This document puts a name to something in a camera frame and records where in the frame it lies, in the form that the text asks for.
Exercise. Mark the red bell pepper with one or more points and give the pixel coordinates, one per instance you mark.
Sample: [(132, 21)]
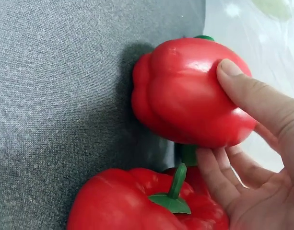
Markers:
[(197, 177), (122, 201), (180, 95)]

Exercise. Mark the person's right hand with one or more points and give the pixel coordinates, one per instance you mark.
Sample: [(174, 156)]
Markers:
[(269, 191)]

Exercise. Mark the person's right thumb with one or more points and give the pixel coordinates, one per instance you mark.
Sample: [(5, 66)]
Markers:
[(252, 95)]

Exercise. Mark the person's right fingers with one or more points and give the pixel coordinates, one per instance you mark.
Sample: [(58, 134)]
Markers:
[(223, 177)]

